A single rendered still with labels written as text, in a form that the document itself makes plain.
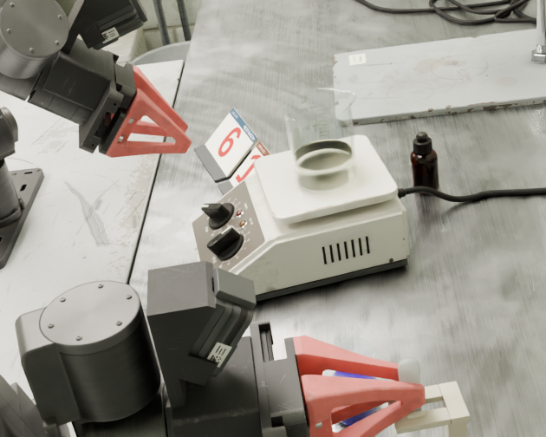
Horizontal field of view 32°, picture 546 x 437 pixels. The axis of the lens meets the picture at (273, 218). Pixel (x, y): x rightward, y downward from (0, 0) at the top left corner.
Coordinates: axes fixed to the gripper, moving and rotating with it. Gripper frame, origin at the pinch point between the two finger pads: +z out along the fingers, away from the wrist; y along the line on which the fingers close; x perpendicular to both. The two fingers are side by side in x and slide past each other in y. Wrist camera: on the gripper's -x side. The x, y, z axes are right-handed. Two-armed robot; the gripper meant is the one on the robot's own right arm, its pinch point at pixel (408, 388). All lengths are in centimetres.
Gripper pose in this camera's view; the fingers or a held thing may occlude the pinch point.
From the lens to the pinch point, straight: 59.7
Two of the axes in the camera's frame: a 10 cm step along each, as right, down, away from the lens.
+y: -1.0, -5.4, 8.4
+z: 9.9, -1.7, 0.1
